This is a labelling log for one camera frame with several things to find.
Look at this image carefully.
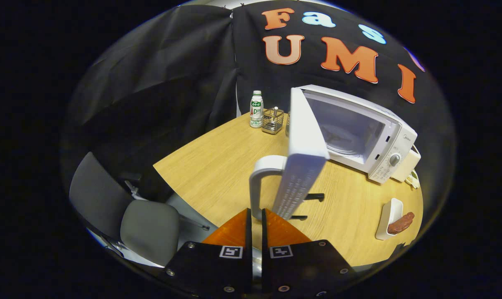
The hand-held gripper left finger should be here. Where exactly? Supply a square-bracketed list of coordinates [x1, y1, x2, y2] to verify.
[162, 208, 253, 299]

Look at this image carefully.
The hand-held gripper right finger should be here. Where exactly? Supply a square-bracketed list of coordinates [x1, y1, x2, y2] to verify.
[261, 208, 357, 299]

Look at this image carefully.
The white microwave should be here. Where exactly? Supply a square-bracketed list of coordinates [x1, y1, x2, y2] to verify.
[249, 84, 418, 221]

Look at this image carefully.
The brown sausage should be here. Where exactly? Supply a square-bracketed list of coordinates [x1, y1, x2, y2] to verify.
[387, 212, 415, 235]

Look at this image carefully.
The grey office chair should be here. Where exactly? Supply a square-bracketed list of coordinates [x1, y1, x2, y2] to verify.
[69, 152, 212, 268]

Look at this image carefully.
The white bottle green label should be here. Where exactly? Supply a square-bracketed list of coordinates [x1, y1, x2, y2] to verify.
[250, 91, 264, 128]

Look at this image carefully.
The white rectangular dish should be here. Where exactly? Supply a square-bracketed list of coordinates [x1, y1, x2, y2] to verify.
[375, 198, 404, 240]

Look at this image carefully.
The white toaster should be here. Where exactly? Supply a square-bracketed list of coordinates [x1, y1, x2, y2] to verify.
[391, 145, 421, 182]

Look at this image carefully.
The black backdrop cloth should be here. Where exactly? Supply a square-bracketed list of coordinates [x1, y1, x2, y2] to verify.
[62, 0, 457, 216]

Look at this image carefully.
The metal wire basket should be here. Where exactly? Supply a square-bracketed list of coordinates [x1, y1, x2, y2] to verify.
[262, 107, 284, 135]

